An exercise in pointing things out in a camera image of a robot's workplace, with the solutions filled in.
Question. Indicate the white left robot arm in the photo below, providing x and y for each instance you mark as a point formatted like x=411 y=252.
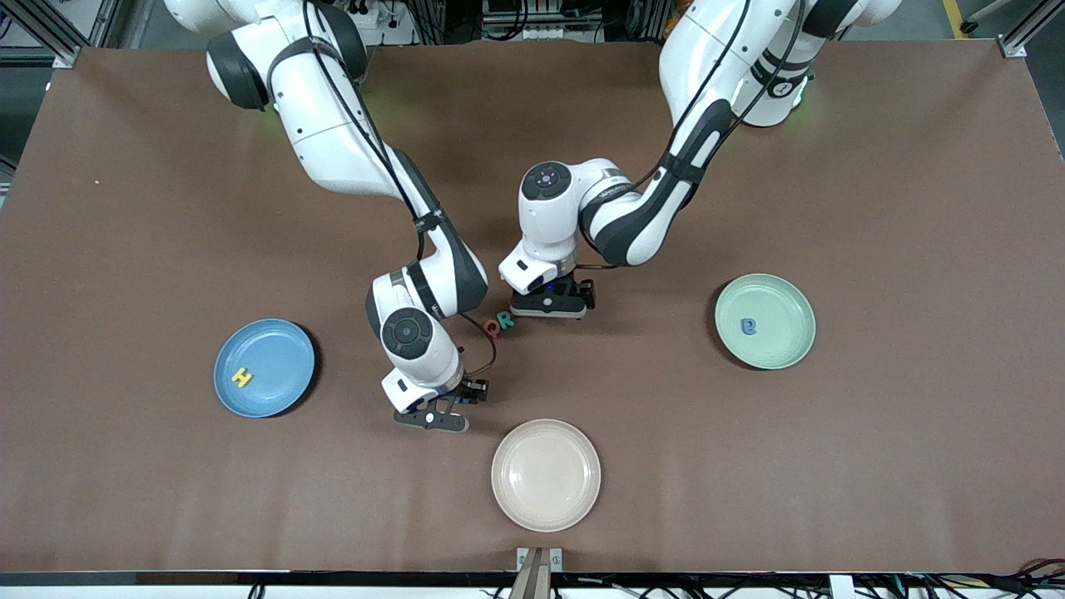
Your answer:
x=707 y=50

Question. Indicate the grey electronics rack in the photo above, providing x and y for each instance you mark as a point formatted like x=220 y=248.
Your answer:
x=541 y=17

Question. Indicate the teal foam letter R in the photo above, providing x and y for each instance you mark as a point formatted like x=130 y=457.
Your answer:
x=503 y=320

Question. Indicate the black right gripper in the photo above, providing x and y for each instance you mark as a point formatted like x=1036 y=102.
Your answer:
x=463 y=389

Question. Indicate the pink foam letter Q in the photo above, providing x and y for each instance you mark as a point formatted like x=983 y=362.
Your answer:
x=497 y=331

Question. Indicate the blue plate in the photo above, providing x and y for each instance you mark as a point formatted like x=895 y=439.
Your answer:
x=274 y=349

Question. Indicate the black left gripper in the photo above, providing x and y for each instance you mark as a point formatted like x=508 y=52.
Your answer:
x=577 y=290

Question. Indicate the white power strip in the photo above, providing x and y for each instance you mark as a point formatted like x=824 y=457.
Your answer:
x=383 y=21

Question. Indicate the beige plate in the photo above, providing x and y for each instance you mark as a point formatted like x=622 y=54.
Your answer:
x=545 y=474

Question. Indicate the brown table mat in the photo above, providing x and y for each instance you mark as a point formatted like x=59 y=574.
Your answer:
x=915 y=457

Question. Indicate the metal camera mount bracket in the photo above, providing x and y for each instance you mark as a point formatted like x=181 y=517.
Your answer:
x=539 y=574

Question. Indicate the yellow foam uppercase H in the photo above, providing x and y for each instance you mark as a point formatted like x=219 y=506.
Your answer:
x=242 y=377

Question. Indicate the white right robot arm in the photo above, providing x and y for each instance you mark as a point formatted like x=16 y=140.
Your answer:
x=333 y=125

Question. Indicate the green plate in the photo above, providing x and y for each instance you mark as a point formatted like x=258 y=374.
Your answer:
x=782 y=349

